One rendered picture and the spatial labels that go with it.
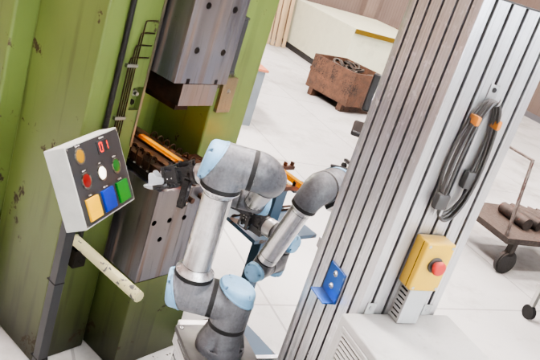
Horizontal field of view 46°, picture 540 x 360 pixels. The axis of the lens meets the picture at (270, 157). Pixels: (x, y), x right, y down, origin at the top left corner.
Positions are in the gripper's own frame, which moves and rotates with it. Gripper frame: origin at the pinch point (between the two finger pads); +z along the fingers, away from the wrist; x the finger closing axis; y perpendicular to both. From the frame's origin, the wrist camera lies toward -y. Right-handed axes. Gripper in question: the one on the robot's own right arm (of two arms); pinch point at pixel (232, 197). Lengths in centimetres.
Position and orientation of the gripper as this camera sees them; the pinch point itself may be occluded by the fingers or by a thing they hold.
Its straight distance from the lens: 260.2
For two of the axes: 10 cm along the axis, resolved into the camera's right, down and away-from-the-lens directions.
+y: -2.9, 9.0, 3.2
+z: -7.2, -4.3, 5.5
